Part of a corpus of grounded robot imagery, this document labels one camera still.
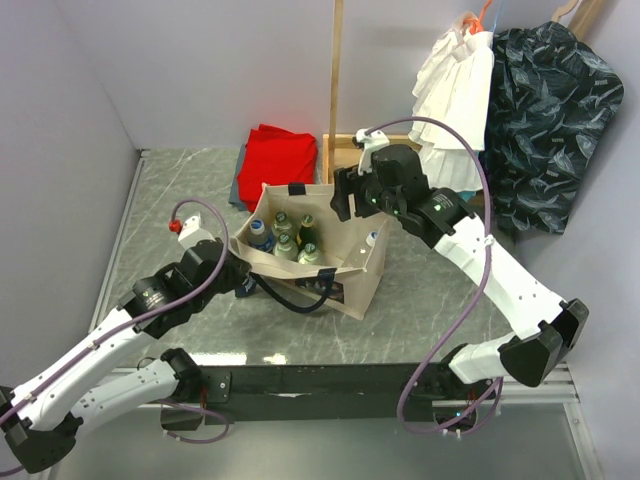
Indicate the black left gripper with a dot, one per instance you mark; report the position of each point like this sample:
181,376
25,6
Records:
238,272

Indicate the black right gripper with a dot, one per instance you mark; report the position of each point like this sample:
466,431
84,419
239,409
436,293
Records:
349,181

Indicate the beige canvas tote bag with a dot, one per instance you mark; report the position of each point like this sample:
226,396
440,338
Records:
354,250

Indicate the dark green Perrier bottle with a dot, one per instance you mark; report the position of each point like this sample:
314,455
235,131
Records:
307,233

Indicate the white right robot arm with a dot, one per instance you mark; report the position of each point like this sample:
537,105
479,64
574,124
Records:
544,326

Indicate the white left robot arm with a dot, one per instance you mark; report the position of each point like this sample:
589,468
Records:
42,419

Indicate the blue label Pocari bottle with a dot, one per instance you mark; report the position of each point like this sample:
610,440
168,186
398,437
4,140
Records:
260,236

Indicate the clear glass bottle green cap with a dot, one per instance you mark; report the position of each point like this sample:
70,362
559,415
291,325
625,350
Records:
282,224

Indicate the red folded cloth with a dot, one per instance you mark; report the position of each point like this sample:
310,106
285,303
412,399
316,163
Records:
275,156

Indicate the white hanging shirt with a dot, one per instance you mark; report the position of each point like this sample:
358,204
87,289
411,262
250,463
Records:
453,86

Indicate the orange clothes hanger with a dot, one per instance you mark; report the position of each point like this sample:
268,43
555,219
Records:
474,23

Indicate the dark leaf print shirt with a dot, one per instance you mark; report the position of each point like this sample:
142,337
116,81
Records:
552,98

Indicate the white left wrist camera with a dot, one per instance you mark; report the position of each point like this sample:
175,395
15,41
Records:
191,231

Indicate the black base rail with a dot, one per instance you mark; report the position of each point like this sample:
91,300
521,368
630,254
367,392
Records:
300,392

